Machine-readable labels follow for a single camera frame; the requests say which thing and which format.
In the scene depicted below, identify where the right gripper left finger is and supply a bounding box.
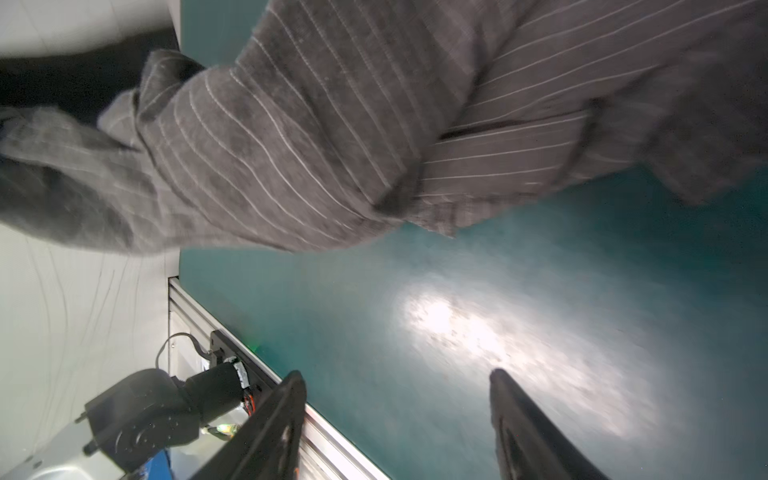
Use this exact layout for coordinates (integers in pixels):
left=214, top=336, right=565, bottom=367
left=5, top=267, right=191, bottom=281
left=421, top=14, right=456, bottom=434
left=191, top=371, right=307, bottom=480

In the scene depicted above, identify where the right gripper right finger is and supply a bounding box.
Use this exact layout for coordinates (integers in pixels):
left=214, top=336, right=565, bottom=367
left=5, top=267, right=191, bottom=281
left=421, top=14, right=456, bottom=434
left=489, top=368, right=607, bottom=480

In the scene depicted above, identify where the grey pinstriped long sleeve shirt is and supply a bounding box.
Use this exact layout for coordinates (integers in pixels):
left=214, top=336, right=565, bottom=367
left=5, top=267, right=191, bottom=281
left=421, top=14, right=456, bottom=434
left=1, top=1, right=767, bottom=254

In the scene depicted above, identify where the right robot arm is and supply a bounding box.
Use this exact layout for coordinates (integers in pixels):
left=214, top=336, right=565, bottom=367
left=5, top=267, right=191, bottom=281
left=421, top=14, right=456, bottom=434
left=83, top=363, right=604, bottom=479

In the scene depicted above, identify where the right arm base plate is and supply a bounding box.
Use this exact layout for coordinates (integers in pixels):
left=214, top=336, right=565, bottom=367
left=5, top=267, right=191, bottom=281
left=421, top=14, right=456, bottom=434
left=210, top=329, right=281, bottom=400

